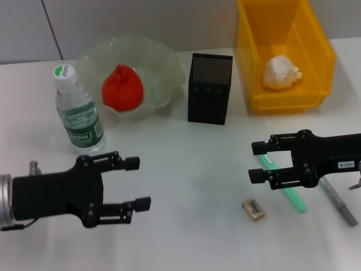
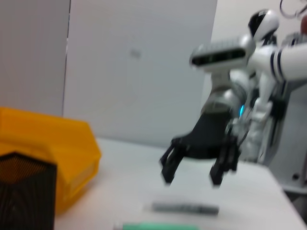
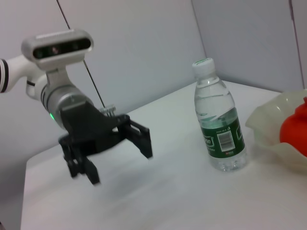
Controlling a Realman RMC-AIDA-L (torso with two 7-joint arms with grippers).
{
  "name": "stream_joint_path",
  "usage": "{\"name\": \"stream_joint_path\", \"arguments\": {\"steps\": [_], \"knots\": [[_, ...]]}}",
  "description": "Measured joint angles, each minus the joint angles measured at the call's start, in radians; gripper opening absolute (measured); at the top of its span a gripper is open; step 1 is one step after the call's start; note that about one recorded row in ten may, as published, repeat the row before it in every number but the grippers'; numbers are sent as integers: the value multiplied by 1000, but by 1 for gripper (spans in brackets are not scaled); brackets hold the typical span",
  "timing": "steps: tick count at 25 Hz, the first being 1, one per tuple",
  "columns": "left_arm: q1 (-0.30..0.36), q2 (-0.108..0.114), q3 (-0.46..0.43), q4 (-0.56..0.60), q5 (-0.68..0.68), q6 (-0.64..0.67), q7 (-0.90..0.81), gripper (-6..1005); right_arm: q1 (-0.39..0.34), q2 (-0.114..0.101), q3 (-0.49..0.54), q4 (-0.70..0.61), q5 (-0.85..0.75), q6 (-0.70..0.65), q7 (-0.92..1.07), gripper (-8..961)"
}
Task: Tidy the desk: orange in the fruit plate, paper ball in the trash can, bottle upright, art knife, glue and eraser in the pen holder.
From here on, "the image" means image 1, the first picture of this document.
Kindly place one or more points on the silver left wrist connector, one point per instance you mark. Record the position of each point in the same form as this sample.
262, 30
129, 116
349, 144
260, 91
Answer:
35, 168

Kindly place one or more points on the red soft ball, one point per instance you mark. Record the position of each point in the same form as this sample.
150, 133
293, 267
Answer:
122, 89

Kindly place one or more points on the yellow plastic bin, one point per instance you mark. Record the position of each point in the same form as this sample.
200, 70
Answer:
307, 93

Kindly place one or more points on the grey marker pen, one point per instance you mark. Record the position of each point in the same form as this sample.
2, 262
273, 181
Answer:
338, 203

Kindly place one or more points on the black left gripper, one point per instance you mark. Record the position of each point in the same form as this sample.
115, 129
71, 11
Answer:
56, 194

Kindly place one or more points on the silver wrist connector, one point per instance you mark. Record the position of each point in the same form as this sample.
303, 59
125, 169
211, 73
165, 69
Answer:
356, 185
35, 168

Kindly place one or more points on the black mesh pen holder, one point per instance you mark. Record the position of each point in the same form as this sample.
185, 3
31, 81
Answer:
210, 90

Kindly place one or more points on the white paper ball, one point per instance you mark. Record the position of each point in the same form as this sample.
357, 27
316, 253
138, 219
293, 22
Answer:
279, 73

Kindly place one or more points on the beige barcode eraser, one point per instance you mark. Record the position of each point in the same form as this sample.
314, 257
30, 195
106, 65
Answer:
253, 209

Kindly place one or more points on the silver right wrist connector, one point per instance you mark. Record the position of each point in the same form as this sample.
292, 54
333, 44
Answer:
356, 185

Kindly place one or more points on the clear green-label water bottle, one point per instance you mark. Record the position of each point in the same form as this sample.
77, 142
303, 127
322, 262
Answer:
80, 113

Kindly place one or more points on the green glass fruit bowl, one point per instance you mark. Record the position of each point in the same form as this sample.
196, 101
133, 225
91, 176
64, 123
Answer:
158, 73

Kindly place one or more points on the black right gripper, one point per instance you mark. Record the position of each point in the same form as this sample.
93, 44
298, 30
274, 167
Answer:
321, 158

